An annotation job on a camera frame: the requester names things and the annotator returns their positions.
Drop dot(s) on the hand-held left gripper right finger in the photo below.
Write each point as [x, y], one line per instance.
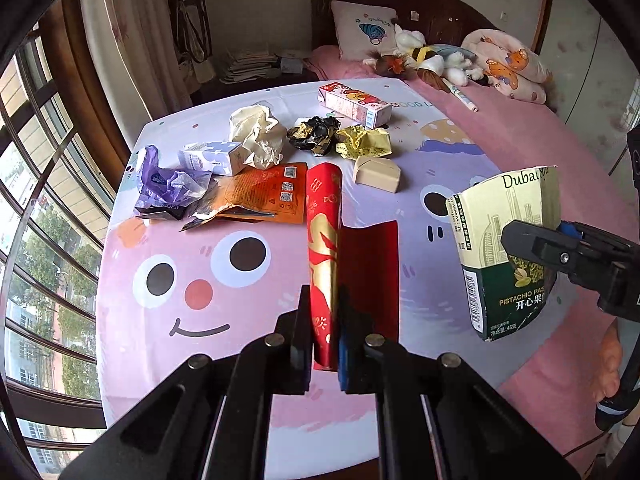
[344, 360]

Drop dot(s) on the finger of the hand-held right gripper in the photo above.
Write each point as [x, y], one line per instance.
[572, 230]
[545, 250]

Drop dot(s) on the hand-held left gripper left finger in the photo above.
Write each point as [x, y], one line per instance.
[300, 350]

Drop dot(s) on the green cream snack carton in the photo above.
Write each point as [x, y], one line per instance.
[490, 240]

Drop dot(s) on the red gold paper wrapper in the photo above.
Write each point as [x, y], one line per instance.
[322, 240]

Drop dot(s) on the orange foil snack packet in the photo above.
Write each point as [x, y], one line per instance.
[265, 195]

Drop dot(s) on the white blue small carton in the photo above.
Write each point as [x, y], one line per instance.
[212, 157]

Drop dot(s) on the black gold wrapper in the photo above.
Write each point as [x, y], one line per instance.
[312, 137]

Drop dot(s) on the purple plastic bag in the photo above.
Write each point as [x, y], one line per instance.
[160, 185]

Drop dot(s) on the person's right hand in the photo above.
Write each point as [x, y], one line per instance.
[611, 360]

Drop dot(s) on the printed cartoon tablecloth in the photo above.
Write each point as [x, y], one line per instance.
[240, 305]

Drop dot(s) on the pink bedsheet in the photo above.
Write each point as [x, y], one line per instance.
[525, 125]

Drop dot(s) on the folded bear print blanket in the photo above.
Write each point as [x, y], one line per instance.
[510, 67]

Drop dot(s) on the beige small box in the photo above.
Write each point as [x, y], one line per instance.
[377, 175]

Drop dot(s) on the yellow crumpled wrapper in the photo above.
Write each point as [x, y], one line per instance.
[362, 142]

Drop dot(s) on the cream crumpled paper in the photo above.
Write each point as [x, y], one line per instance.
[257, 135]

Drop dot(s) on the bee plush toy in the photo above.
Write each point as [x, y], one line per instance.
[427, 55]

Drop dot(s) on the brown plush toy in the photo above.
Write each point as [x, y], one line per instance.
[392, 65]

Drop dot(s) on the red white cartoon carton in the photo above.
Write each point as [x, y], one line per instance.
[352, 102]

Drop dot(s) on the dark wooden headboard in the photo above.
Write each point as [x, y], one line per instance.
[440, 12]

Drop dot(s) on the dark wooden nightstand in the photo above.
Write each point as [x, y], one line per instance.
[240, 91]

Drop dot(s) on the white printed pillow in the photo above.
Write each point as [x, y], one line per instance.
[362, 30]

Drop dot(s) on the small white box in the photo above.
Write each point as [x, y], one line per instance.
[292, 62]

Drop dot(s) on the stack of papers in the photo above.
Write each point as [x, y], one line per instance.
[250, 66]

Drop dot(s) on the dark hanging bag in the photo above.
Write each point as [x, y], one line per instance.
[192, 10]

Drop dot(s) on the pale curtain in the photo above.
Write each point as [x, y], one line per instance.
[140, 25]

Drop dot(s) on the window with frame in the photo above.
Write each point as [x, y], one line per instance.
[40, 240]

